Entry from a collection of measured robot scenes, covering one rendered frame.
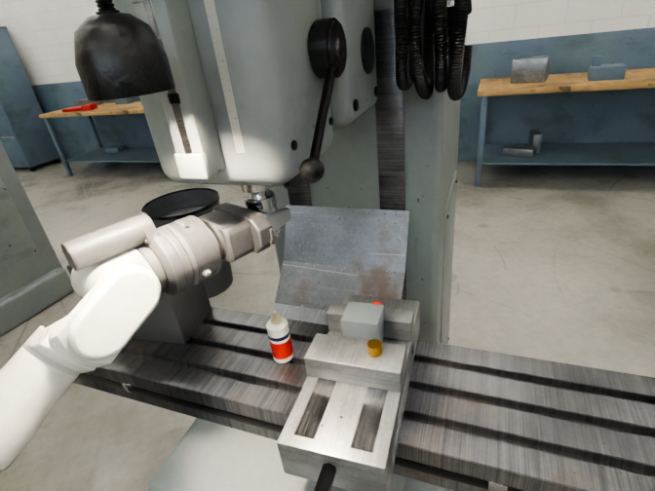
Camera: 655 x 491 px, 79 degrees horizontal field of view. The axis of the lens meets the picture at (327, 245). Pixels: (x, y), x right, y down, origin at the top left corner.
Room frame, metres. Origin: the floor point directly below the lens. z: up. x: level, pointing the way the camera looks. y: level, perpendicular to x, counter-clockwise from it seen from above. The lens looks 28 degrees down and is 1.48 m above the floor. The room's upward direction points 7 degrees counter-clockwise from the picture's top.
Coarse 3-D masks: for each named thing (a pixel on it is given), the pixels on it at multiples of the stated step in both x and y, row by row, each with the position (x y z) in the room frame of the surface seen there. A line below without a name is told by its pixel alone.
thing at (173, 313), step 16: (192, 288) 0.73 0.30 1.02; (160, 304) 0.67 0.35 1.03; (176, 304) 0.67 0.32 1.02; (192, 304) 0.72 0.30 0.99; (208, 304) 0.77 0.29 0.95; (160, 320) 0.67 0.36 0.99; (176, 320) 0.66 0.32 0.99; (192, 320) 0.70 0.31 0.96; (144, 336) 0.69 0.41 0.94; (160, 336) 0.68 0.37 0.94; (176, 336) 0.66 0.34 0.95
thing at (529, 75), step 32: (512, 64) 3.78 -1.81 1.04; (544, 64) 3.63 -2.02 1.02; (608, 64) 3.48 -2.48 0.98; (480, 128) 3.60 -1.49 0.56; (64, 160) 5.84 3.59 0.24; (96, 160) 5.62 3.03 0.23; (128, 160) 5.40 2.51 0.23; (480, 160) 3.59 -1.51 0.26; (512, 160) 3.57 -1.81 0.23; (544, 160) 3.46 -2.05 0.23; (576, 160) 3.37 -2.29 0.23; (608, 160) 3.27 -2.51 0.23; (640, 160) 3.18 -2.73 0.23
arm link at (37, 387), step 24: (24, 360) 0.32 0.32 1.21; (0, 384) 0.31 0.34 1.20; (24, 384) 0.31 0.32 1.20; (48, 384) 0.31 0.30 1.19; (0, 408) 0.29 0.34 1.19; (24, 408) 0.29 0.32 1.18; (48, 408) 0.31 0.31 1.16; (0, 432) 0.27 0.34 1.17; (24, 432) 0.29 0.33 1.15; (0, 456) 0.27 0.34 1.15
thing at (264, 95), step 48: (192, 0) 0.49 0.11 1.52; (240, 0) 0.46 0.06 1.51; (288, 0) 0.52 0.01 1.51; (240, 48) 0.47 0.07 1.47; (288, 48) 0.50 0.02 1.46; (144, 96) 0.53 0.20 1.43; (240, 96) 0.47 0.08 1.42; (288, 96) 0.49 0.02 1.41; (240, 144) 0.48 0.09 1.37; (288, 144) 0.47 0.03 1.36
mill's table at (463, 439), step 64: (256, 320) 0.72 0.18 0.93; (128, 384) 0.60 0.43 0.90; (192, 384) 0.55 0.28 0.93; (256, 384) 0.54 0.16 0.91; (448, 384) 0.48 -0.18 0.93; (512, 384) 0.46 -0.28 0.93; (576, 384) 0.45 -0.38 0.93; (640, 384) 0.43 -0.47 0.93; (448, 448) 0.36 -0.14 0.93; (512, 448) 0.35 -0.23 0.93; (576, 448) 0.34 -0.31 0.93; (640, 448) 0.33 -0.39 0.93
